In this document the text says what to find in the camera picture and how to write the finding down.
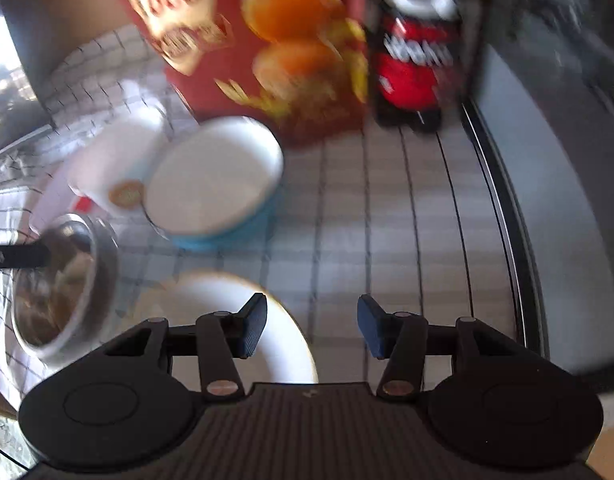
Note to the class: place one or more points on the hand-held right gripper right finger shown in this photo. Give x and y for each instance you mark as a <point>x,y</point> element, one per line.
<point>373,330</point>

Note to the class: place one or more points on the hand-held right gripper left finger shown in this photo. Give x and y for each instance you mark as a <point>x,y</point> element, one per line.
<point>252,330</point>

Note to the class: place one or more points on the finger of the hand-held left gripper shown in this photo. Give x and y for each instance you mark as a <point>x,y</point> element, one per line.
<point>22,257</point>

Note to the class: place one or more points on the stainless steel bowl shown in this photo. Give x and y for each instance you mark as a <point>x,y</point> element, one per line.
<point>62,285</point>

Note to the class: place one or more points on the white printed paper bowl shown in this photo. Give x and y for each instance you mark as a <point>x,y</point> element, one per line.
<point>117,155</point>

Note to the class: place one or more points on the blue bowl with white inside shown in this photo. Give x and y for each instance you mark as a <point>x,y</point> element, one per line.
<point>212,180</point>

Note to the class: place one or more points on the white grid tablecloth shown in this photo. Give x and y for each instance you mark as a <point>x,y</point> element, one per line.
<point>362,220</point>

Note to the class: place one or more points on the red toy car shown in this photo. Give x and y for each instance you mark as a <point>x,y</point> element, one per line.
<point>417,55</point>

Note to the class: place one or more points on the red gift box with oranges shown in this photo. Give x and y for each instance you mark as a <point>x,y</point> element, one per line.
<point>287,35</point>

